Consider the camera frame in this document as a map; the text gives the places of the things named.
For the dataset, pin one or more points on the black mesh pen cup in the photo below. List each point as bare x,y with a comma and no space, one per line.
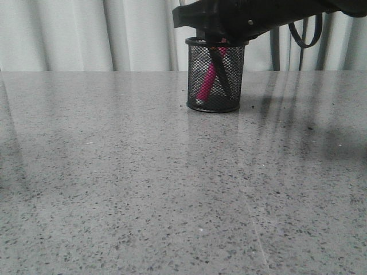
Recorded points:
198,63

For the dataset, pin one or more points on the pink highlighter pen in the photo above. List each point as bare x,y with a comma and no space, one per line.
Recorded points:
216,55

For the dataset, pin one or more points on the light grey curtain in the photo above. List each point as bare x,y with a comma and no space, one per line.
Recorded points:
139,36

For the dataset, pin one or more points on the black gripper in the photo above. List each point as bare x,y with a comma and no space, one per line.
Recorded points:
241,21

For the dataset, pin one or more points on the grey orange handled scissors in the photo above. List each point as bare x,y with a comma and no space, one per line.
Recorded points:
221,73

